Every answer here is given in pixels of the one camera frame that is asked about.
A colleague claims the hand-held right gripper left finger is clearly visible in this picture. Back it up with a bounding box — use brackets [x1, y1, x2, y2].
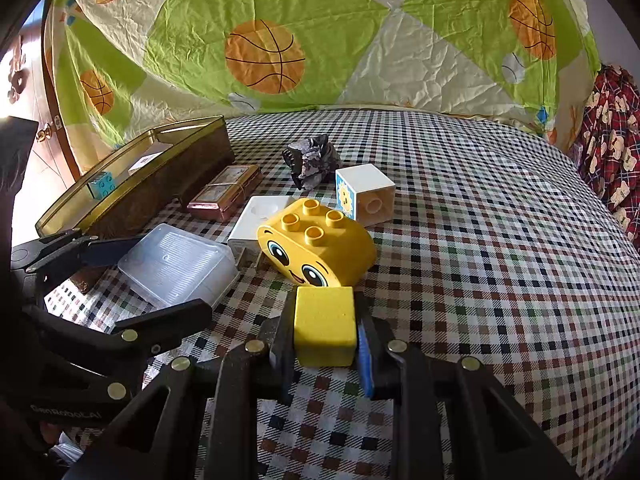
[65, 287, 301, 480]

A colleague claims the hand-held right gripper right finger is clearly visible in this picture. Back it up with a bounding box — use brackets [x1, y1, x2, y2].
[352, 305, 581, 480]

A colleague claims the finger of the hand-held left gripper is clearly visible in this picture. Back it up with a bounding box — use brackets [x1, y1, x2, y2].
[12, 229, 137, 275]
[29, 299, 214, 402]

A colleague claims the plain yellow toy block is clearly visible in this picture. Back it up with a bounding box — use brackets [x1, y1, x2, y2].
[294, 287, 358, 367]

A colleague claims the clear plastic box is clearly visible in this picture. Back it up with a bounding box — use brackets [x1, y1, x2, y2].
[117, 223, 240, 309]

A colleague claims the gold tin box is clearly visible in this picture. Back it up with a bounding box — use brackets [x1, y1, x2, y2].
[35, 115, 236, 241]

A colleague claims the white square box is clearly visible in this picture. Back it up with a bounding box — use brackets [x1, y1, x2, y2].
[227, 195, 296, 266]

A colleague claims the pink card box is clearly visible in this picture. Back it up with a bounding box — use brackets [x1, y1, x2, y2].
[187, 164, 264, 222]

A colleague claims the teal toy block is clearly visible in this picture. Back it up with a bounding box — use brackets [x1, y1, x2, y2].
[87, 171, 117, 197]

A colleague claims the yellow toy brick with face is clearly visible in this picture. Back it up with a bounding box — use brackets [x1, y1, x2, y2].
[256, 198, 378, 291]

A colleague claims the white paper card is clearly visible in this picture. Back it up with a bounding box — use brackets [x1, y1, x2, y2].
[127, 152, 162, 176]

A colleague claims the checkered tablecloth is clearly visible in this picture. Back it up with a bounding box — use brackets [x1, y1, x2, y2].
[45, 105, 640, 480]

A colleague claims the white toy cube sun print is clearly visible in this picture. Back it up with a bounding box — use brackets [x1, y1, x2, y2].
[335, 163, 396, 226]

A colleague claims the wooden door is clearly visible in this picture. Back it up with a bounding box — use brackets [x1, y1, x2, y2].
[0, 25, 81, 181]

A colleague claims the green basketball print sheet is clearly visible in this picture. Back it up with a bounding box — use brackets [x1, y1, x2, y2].
[45, 0, 601, 171]

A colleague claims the red plaid bear cloth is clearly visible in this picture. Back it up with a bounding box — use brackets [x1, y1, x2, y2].
[577, 62, 640, 246]

